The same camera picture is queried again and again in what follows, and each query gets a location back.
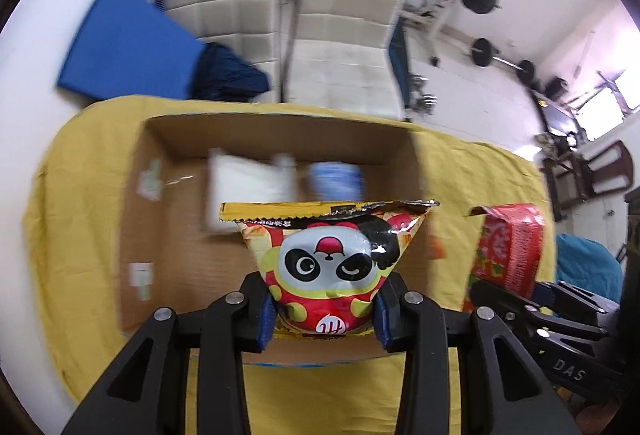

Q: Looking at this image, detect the red snack packet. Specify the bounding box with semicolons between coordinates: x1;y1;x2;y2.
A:
462;203;544;313

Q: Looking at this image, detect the yellow panda snack bag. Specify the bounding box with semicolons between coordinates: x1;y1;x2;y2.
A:
220;199;439;337

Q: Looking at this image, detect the white powder bag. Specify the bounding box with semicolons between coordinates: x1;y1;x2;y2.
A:
205;149;297;235

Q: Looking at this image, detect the blue white wipes pack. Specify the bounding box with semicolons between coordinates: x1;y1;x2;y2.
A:
308;161;364;202

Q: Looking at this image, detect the orange snack bag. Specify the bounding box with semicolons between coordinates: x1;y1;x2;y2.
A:
428;235;447;259

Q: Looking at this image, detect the teal blue cloth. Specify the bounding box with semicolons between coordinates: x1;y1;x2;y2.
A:
555;233;624;303

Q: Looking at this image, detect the dark wooden chair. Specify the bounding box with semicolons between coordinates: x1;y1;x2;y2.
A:
541;140;634;223

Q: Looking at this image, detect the yellow tablecloth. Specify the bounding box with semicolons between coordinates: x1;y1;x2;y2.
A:
24;96;555;434

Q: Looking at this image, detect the chrome dumbbell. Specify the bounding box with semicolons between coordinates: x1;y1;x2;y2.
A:
409;74;437;116

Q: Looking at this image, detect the floor barbell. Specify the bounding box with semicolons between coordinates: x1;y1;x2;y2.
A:
470;38;536;86

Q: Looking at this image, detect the dark blue cloth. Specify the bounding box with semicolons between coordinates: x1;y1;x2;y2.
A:
190;43;270;103

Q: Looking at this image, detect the black blue bench pad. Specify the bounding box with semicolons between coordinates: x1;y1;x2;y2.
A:
388;17;411;108

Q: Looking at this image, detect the blue foam mat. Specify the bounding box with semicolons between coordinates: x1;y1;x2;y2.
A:
58;0;204;100

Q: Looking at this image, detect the white weight bench rack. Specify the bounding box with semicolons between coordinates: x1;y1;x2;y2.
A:
400;0;462;67

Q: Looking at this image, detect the right white padded chair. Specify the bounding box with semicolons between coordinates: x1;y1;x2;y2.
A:
283;0;405;121

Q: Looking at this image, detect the white padded chair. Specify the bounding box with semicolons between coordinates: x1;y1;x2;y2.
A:
283;0;405;121
164;0;282;103

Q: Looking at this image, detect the left white padded chair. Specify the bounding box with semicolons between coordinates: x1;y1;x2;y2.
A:
164;0;282;103

